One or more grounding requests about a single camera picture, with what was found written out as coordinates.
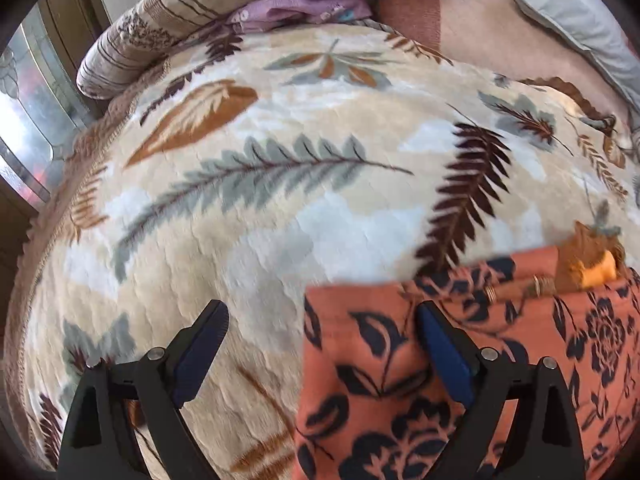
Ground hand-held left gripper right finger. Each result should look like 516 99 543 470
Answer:
416 300 587 480

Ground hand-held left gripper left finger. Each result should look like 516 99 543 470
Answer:
57 299 231 480

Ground orange floral blouse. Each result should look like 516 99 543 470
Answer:
294 220 640 480

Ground leaf print blanket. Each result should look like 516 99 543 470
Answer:
15 22 640 480

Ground stained glass window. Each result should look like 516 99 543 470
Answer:
0 5 93 206

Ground pink bed sheet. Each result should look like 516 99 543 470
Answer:
372 0 633 121

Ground striped floral bolster pillow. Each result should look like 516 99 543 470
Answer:
76 0 488 101

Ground purple cloth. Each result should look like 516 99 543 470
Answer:
227 0 373 28

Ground grey pillow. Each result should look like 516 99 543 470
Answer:
482 0 640 116

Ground wooden window frame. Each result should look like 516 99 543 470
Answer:
37 0 113 43

